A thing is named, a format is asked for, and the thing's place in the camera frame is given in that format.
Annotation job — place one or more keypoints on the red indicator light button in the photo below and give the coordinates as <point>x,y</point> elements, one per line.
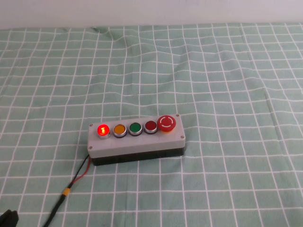
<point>103,130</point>

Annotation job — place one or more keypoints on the flat red push button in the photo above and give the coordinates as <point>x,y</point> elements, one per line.
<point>150,126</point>

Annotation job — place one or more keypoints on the grey black button switch box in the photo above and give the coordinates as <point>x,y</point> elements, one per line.
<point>142,144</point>

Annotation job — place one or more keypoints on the red mushroom emergency stop button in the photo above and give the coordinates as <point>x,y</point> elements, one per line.
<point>166,123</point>

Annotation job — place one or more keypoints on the green push button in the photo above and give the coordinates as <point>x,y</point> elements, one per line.
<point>135,128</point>

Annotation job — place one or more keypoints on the yellow push button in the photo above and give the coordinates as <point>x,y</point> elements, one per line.
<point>119,129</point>

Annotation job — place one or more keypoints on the green white checked tablecloth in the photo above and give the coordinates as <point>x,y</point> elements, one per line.
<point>213,94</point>

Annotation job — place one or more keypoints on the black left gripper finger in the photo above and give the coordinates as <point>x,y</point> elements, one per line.
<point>9,218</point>

